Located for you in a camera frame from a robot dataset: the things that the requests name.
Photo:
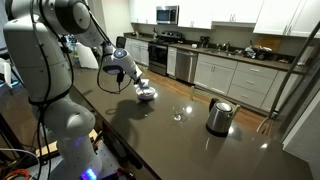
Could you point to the black office chair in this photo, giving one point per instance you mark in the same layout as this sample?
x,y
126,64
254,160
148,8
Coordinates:
x,y
120,41

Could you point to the narrow white base cabinet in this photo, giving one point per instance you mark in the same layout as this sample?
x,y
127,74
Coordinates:
x,y
171,61

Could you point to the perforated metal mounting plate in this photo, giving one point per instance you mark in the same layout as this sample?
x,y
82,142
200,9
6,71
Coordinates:
x,y
106,160

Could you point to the small white jar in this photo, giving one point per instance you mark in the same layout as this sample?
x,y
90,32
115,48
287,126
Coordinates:
x,y
194,46

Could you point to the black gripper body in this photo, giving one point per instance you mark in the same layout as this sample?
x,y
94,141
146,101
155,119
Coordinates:
x,y
137,80

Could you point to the stainless steel microwave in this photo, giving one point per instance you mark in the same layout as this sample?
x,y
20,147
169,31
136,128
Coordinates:
x,y
166,15

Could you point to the wooden cutting board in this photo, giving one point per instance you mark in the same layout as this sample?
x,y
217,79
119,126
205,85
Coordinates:
x,y
268,42

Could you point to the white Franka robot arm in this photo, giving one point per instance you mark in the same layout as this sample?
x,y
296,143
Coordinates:
x,y
30,56

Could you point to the black stainless steel stove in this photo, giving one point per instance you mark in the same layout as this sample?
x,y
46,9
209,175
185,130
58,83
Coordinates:
x,y
163,50

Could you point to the red brown snack pieces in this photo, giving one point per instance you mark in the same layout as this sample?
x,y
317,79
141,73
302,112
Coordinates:
x,y
146,93

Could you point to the metal spoon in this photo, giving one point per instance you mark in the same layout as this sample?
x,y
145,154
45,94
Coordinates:
x,y
142,90

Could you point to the stainless steel dishwasher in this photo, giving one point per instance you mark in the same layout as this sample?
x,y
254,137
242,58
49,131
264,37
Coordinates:
x,y
186,66

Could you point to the dark kitchen countertop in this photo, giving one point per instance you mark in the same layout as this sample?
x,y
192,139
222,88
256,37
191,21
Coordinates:
x,y
230,57

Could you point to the white base cabinets with drawers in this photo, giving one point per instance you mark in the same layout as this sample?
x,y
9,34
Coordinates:
x,y
250,80

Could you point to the white ceramic bowl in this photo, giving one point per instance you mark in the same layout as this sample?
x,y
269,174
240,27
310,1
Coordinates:
x,y
146,96

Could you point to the chrome sink faucet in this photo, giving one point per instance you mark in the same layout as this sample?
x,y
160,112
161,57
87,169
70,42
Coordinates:
x,y
226,46

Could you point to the stainless steel electric kettle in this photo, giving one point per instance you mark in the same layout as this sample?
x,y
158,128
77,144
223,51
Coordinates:
x,y
218,116

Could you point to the light wooden chair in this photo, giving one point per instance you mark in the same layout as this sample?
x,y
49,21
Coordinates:
x,y
192,95

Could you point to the white tapered container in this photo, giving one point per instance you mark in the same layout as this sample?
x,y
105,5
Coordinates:
x,y
86,58

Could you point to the white two-door base cabinet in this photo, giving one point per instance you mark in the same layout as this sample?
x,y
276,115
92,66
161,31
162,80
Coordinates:
x,y
138,51

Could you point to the grey metal stand bar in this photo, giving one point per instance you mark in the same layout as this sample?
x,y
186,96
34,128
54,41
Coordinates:
x,y
280,96

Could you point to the light wooden block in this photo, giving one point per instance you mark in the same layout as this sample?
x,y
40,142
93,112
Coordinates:
x,y
46,150

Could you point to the black coffee maker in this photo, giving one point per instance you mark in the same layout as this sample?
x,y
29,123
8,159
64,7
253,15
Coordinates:
x,y
204,41

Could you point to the white plastic chair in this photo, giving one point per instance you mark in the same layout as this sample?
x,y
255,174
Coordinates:
x,y
5,71

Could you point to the dish rack with dishes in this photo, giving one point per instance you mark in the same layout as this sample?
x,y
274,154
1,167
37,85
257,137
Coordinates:
x,y
256,52

